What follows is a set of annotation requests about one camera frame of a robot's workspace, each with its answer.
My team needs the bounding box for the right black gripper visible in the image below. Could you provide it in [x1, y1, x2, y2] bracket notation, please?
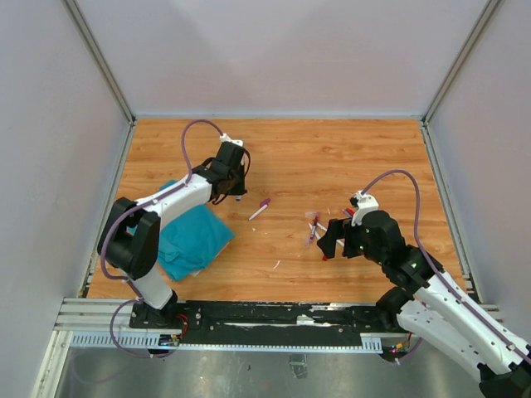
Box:
[318, 216, 387, 265]

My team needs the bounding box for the white whiteboard marker purple end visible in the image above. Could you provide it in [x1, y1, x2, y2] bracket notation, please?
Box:
[317, 223, 344, 247]

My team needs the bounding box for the thin white red-end pen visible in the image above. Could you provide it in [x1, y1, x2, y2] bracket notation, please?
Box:
[248, 204, 269, 221]

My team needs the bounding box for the white pen red end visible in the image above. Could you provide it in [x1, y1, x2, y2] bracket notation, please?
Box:
[308, 223, 320, 240]

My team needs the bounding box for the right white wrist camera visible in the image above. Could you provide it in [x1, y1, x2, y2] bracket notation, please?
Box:
[350, 191, 379, 226]

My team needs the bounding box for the pink transparent gel pen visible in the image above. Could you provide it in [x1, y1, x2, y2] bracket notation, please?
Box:
[306, 212, 319, 246]

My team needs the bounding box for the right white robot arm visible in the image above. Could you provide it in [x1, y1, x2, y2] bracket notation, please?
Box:
[317, 211, 530, 397]

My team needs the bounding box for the teal cloth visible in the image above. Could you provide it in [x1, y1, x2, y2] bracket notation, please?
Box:
[126, 179, 236, 282]

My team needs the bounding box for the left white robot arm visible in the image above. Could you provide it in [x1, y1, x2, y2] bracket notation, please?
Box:
[97, 138, 251, 328]

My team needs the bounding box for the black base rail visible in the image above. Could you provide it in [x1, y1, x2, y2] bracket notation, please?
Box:
[129, 301, 406, 348]

